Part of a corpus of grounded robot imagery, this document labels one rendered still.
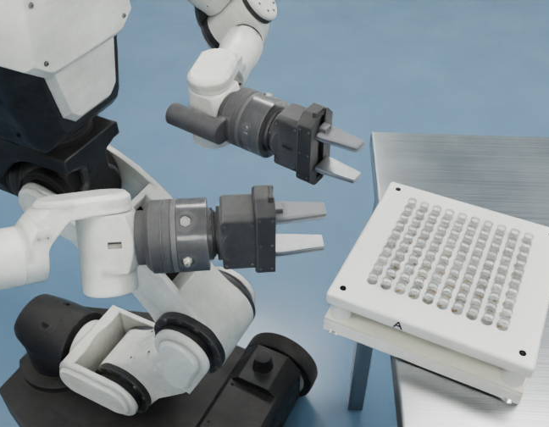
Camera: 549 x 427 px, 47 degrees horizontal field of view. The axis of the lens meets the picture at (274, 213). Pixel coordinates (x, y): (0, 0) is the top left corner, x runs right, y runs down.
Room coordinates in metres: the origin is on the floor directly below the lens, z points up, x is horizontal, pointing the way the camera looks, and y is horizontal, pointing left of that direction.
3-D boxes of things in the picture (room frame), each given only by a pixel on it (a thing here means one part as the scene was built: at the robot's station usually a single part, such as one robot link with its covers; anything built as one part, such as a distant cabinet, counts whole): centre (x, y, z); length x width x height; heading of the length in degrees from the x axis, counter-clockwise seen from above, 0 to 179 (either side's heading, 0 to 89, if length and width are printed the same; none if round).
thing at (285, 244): (0.56, -0.03, 0.94); 0.06 x 0.03 x 0.02; 95
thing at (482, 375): (0.56, -0.23, 0.85); 0.24 x 0.24 x 0.02; 63
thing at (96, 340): (0.85, 0.35, 0.28); 0.21 x 0.20 x 0.13; 63
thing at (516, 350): (0.56, -0.23, 0.90); 0.25 x 0.24 x 0.02; 153
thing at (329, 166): (0.70, -0.09, 0.94); 0.06 x 0.03 x 0.02; 55
